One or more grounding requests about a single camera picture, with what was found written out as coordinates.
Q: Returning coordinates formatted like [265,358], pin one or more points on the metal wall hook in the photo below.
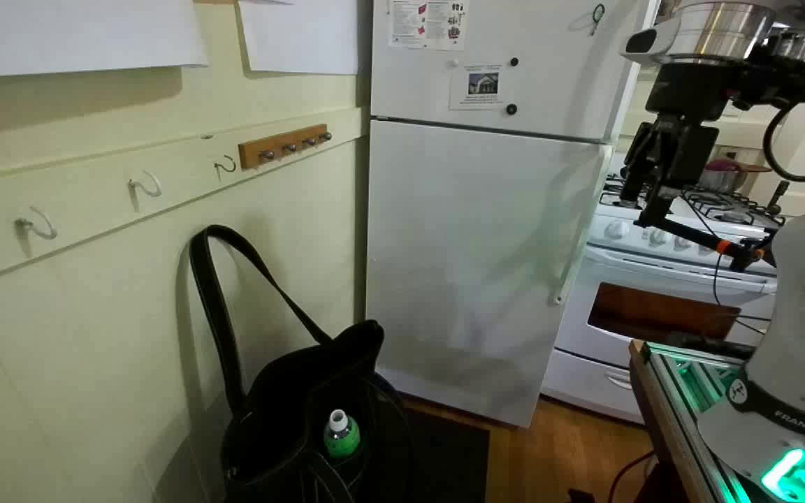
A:
[36,223]
[145,184]
[225,165]

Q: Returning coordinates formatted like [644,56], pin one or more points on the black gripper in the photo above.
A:
[690,102]

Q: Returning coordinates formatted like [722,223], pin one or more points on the printed paper fridge notice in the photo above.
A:
[427,19]

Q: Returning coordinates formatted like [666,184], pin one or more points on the small white paper sheet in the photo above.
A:
[300,32]

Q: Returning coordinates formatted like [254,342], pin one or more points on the black rod orange band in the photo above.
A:
[690,233]

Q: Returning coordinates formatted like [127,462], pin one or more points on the aluminium robot base cart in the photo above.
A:
[676,408]

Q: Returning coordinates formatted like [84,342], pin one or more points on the wooden key hook rack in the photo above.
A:
[282,147]

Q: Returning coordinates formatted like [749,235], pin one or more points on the white kitchen stove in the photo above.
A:
[644,270]

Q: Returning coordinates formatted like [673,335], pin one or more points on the green plastic bottle white cap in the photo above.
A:
[341,437]

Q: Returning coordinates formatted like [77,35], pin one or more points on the large white paper sheet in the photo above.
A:
[77,32]

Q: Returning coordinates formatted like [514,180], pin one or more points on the photo fridge magnet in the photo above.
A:
[481,82]

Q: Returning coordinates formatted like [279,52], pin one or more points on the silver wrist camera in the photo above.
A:
[648,43]

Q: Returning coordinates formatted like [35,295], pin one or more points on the black floor mat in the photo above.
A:
[447,455]

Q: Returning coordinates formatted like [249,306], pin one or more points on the white refrigerator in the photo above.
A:
[476,233]

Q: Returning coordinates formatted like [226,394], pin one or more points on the black tote bag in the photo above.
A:
[279,408]

